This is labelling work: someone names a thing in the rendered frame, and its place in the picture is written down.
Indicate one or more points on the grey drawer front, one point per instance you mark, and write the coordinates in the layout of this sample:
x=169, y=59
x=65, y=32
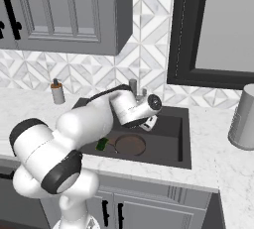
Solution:
x=20, y=206

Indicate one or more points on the green sponge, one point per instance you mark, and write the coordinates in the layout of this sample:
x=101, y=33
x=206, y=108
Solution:
x=101, y=144

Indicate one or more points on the black framed window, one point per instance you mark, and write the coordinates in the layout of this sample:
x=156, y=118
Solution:
x=228, y=21

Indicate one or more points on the grey round canister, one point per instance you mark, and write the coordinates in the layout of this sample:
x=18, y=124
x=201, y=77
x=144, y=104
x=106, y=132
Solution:
x=244, y=120

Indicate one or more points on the grey tap with dark spout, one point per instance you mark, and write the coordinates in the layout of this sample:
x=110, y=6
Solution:
x=133, y=86

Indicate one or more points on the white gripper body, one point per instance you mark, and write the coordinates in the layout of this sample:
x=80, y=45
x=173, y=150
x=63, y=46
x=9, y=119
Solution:
x=149, y=123

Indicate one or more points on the grey wall cupboard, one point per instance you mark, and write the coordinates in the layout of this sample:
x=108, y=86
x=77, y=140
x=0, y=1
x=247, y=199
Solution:
x=123, y=11

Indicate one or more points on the dark sink basin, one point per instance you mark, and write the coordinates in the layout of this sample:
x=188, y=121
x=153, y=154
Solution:
x=168, y=137

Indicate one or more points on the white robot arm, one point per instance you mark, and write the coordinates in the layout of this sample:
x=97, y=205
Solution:
x=79, y=124

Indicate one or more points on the brown round pan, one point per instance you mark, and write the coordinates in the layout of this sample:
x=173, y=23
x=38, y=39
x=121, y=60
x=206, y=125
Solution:
x=130, y=145

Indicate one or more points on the grey soap dispenser bottle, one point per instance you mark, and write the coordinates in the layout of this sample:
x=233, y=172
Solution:
x=58, y=93

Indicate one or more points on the grey wall cupboard door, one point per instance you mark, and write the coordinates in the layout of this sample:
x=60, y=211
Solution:
x=4, y=1
x=66, y=5

